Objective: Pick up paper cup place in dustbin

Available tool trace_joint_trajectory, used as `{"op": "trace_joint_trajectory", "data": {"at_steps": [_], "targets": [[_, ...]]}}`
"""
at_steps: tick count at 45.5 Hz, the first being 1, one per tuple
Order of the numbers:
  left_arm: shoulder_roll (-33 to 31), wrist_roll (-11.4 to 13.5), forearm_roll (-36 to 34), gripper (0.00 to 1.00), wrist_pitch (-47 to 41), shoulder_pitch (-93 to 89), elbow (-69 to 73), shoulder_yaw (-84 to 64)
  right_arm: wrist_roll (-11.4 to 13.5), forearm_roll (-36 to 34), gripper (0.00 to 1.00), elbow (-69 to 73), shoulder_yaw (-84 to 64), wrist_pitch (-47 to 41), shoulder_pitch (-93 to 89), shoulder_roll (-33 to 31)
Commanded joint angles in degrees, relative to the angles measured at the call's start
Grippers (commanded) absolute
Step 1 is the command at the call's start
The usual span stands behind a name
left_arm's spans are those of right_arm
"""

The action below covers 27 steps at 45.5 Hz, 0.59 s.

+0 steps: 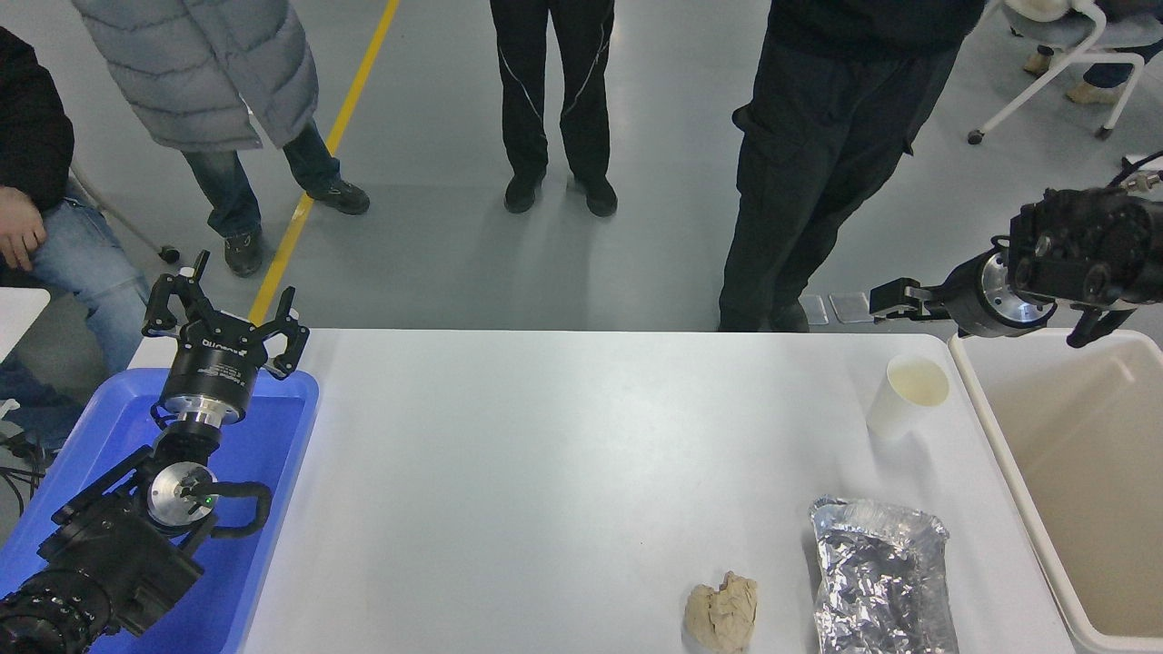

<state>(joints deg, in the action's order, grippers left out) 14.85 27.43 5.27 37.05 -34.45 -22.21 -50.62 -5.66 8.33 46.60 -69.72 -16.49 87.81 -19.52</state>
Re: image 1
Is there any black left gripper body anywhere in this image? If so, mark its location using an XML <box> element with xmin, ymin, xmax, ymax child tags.
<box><xmin>162</xmin><ymin>314</ymin><xmax>272</xmax><ymax>411</ymax></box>

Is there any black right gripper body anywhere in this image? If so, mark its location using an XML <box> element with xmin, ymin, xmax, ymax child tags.
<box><xmin>941</xmin><ymin>252</ymin><xmax>1004</xmax><ymax>340</ymax></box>

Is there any white paper cup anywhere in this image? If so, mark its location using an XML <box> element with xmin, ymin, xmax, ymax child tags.
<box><xmin>865</xmin><ymin>354</ymin><xmax>951</xmax><ymax>442</ymax></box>

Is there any person's hand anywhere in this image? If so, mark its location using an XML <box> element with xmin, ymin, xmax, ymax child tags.
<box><xmin>0</xmin><ymin>186</ymin><xmax>49</xmax><ymax>273</ymax></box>

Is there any blue plastic tray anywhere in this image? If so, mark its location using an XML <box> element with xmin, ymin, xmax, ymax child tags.
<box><xmin>0</xmin><ymin>368</ymin><xmax>321</xmax><ymax>654</ymax></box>

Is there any seated person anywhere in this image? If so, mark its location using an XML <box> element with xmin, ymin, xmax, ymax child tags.
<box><xmin>1002</xmin><ymin>0</ymin><xmax>1163</xmax><ymax>106</ymax></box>
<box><xmin>0</xmin><ymin>25</ymin><xmax>152</xmax><ymax>455</ymax></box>

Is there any standing person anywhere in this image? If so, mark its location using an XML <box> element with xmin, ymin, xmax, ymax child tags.
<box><xmin>488</xmin><ymin>0</ymin><xmax>620</xmax><ymax>219</ymax></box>
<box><xmin>717</xmin><ymin>0</ymin><xmax>988</xmax><ymax>334</ymax></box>
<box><xmin>71</xmin><ymin>0</ymin><xmax>372</xmax><ymax>280</ymax></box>

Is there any white side table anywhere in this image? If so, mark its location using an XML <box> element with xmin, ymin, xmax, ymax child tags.
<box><xmin>0</xmin><ymin>288</ymin><xmax>53</xmax><ymax>362</ymax></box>

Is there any large pale plastic bin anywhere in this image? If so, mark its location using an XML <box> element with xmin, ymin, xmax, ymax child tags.
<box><xmin>947</xmin><ymin>329</ymin><xmax>1163</xmax><ymax>654</ymax></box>

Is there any white wheeled chair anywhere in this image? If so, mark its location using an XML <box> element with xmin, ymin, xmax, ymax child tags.
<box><xmin>967</xmin><ymin>0</ymin><xmax>1148</xmax><ymax>146</ymax></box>

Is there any crumpled tan paper ball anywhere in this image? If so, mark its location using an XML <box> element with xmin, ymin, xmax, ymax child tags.
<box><xmin>683</xmin><ymin>570</ymin><xmax>760</xmax><ymax>654</ymax></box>

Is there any wheeled chair frame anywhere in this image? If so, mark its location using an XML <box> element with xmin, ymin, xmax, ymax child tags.
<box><xmin>68</xmin><ymin>163</ymin><xmax>183</xmax><ymax>266</ymax></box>

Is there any black floor cable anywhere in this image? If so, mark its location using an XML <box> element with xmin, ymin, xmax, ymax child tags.
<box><xmin>0</xmin><ymin>431</ymin><xmax>48</xmax><ymax>520</ymax></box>

